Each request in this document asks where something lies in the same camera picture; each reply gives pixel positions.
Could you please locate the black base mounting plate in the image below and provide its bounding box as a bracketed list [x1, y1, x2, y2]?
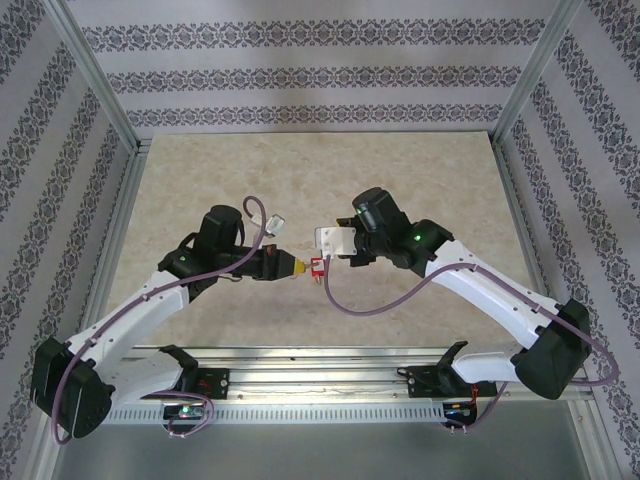
[407, 364, 499, 400]
[172, 367, 231, 401]

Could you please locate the small controller circuit board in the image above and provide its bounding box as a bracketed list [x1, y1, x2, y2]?
[162, 403, 206, 421]
[442, 402, 479, 419]

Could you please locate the grey metal panel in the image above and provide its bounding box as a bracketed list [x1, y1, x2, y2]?
[49, 422, 594, 480]

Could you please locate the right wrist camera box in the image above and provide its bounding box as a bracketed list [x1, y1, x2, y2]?
[312, 225, 358, 259]

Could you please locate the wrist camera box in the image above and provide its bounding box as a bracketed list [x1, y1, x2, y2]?
[312, 225, 358, 259]
[248, 212, 289, 237]

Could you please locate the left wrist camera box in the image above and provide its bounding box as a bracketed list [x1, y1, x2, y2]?
[248, 212, 289, 237]

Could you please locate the aluminium side rail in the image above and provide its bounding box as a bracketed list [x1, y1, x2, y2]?
[492, 139, 609, 451]
[74, 140, 152, 351]

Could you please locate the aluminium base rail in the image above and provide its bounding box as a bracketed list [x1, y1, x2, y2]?
[109, 344, 591, 401]

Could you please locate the slotted metal cable duct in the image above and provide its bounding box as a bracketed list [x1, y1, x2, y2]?
[107, 403, 449, 425]

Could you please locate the aluminium frame post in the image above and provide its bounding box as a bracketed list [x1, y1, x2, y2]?
[47, 0, 140, 154]
[490, 0, 585, 144]

